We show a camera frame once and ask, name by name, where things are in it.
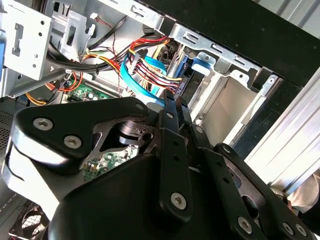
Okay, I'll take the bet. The hard disk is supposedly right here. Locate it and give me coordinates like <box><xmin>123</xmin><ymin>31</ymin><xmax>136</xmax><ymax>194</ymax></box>
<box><xmin>172</xmin><ymin>53</ymin><xmax>217</xmax><ymax>103</ymax></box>

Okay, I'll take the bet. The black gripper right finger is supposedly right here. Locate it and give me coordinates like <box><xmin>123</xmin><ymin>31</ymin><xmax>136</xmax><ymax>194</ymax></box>
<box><xmin>174</xmin><ymin>98</ymin><xmax>314</xmax><ymax>240</ymax></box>

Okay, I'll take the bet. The orange red yellow power wire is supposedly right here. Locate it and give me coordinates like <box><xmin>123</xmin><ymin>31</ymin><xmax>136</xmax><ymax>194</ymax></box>
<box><xmin>126</xmin><ymin>34</ymin><xmax>186</xmax><ymax>94</ymax></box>

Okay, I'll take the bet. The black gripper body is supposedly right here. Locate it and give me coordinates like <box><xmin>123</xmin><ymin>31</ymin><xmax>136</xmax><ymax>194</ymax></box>
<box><xmin>47</xmin><ymin>152</ymin><xmax>237</xmax><ymax>240</ymax></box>

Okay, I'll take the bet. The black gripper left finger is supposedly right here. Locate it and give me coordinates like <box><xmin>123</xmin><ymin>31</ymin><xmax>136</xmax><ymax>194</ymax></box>
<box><xmin>1</xmin><ymin>89</ymin><xmax>194</xmax><ymax>225</ymax></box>

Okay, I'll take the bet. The long blue data wire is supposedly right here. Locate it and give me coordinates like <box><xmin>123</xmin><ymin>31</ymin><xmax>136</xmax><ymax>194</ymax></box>
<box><xmin>120</xmin><ymin>56</ymin><xmax>168</xmax><ymax>106</ymax></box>

